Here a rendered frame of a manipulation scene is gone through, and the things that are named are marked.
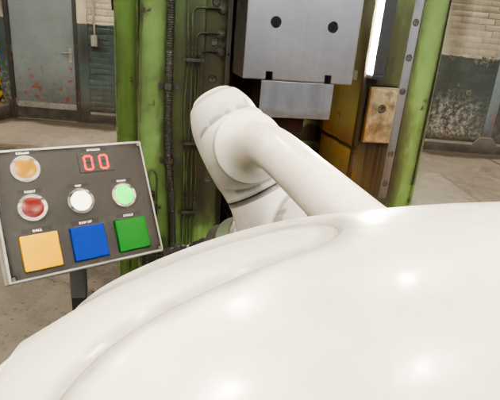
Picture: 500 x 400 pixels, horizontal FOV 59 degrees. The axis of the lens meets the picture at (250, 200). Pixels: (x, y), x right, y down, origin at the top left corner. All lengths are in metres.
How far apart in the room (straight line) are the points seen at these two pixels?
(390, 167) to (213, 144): 1.00
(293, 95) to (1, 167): 0.71
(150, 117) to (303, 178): 0.89
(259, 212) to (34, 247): 0.54
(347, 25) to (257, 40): 0.24
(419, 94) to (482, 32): 6.40
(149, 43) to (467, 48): 6.84
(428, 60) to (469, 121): 6.51
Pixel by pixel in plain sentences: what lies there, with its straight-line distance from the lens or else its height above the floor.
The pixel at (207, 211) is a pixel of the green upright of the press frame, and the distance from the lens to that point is 1.40.
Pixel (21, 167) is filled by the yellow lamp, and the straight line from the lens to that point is 1.06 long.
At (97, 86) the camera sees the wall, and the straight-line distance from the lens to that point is 7.51.
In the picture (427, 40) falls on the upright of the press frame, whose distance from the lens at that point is 1.53.
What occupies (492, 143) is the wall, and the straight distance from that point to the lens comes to 8.25.
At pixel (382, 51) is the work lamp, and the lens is 1.41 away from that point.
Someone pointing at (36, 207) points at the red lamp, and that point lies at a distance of 1.05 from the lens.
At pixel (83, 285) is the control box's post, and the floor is 0.84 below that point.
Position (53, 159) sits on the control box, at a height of 1.18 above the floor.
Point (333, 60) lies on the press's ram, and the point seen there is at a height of 1.42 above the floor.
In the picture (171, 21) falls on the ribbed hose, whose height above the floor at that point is 1.49.
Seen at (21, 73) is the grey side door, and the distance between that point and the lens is 7.95.
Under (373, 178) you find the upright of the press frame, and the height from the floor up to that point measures 1.06.
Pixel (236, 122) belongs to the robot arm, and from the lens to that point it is 0.61.
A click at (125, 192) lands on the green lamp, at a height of 1.09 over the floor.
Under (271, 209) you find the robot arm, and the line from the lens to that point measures 0.65.
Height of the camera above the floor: 1.46
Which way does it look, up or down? 20 degrees down
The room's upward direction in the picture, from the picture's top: 5 degrees clockwise
